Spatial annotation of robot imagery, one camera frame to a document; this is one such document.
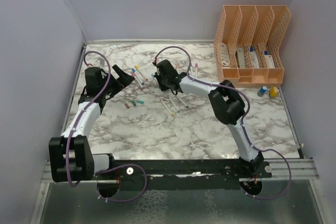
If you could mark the orange plastic file organizer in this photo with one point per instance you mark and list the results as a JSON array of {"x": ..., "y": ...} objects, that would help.
[{"x": 247, "y": 44}]

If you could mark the white blue box in organizer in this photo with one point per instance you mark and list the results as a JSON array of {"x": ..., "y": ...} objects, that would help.
[{"x": 254, "y": 58}]

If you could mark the green cap marker pen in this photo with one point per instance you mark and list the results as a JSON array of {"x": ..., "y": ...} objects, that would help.
[{"x": 174, "y": 105}]

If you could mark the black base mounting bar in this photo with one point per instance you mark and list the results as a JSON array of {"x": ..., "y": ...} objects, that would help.
[{"x": 230, "y": 167}]

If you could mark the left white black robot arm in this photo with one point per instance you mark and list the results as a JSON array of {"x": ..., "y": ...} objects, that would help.
[{"x": 70, "y": 155}]

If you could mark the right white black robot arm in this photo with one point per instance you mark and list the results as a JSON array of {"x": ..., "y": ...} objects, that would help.
[{"x": 226, "y": 103}]

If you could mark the blue small bottle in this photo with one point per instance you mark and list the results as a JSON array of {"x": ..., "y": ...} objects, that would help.
[{"x": 262, "y": 91}]

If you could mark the purple cap marker pen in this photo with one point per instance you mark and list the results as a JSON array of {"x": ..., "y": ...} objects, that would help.
[{"x": 196, "y": 70}]

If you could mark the yellow cap marker pen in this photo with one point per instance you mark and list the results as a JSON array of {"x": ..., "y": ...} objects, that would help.
[{"x": 140, "y": 72}]

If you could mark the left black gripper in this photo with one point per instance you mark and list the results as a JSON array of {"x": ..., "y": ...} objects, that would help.
[{"x": 123, "y": 81}]

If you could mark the aluminium frame rail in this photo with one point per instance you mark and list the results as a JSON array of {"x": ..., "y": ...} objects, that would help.
[{"x": 277, "y": 169}]

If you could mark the white booklet in organizer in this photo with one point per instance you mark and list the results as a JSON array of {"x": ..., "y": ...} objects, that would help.
[{"x": 224, "y": 55}]

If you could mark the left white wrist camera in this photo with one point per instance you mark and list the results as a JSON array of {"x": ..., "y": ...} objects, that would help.
[{"x": 100, "y": 62}]

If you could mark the white red box in organizer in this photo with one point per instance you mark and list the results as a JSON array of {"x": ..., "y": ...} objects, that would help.
[{"x": 269, "y": 60}]

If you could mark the red end marker pen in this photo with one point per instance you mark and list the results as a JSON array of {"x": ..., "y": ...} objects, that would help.
[{"x": 141, "y": 83}]

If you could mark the brown cap marker pen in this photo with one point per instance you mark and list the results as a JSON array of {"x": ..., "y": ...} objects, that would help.
[{"x": 167, "y": 108}]

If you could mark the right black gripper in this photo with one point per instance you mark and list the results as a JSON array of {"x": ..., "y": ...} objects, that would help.
[{"x": 158, "y": 77}]

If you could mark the yellow small bottle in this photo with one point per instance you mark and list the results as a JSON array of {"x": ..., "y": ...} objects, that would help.
[{"x": 273, "y": 92}]

